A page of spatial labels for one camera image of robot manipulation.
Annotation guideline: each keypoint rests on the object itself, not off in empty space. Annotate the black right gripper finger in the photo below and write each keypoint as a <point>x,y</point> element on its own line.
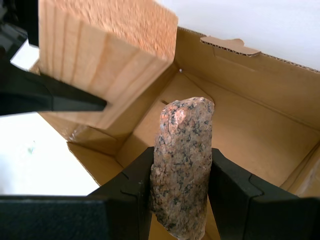
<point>75,217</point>
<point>262,217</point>

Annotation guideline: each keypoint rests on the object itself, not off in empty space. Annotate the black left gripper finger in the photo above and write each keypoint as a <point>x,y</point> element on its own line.
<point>37,95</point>
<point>33,22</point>

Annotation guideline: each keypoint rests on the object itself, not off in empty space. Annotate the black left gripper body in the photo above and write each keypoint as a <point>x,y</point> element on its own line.
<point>12,20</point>

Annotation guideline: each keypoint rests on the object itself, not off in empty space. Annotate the light wooden block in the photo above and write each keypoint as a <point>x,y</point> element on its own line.
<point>105,55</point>

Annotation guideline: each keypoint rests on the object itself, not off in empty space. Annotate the speckled pinkish granite rock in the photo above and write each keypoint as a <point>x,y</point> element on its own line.
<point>182,162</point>

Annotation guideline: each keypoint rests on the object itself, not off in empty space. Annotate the open brown cardboard box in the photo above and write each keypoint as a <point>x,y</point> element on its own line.
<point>250,120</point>

